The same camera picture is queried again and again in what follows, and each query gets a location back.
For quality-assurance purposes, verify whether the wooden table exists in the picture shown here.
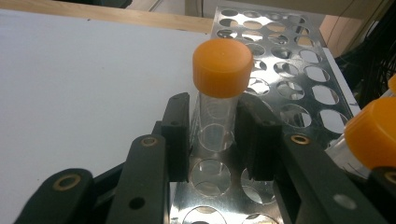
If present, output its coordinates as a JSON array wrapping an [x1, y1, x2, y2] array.
[[0, 0, 215, 35]]

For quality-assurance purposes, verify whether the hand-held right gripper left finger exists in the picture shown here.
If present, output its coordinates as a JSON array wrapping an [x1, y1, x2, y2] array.
[[160, 91, 191, 183]]

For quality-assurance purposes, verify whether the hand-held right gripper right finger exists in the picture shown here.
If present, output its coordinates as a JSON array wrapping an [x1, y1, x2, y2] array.
[[233, 92, 285, 182]]

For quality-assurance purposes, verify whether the metal tube rack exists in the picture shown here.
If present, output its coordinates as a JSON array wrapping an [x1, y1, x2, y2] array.
[[169, 6, 362, 224]]

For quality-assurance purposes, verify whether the bundle of black cables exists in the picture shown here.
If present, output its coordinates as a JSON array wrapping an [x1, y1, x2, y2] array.
[[335, 0, 396, 110]]

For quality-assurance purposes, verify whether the orange-capped clear tube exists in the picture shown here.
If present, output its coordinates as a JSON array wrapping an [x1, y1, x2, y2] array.
[[324, 95, 396, 180], [377, 73, 396, 100], [191, 37, 255, 154]]

